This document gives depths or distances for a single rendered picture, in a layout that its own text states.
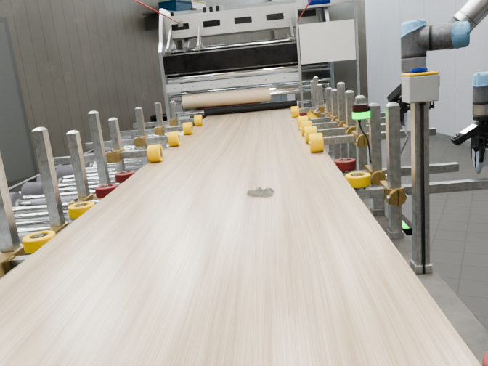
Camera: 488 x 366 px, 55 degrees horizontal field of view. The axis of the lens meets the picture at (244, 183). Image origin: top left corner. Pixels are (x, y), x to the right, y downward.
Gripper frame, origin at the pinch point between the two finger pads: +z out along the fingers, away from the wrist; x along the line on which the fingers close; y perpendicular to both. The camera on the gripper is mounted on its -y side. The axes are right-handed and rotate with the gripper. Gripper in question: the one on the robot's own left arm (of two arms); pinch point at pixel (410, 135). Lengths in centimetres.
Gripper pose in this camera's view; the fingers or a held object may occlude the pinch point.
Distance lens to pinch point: 163.0
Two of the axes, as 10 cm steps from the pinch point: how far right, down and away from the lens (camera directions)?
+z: 0.9, 9.7, 2.3
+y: 3.0, 1.9, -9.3
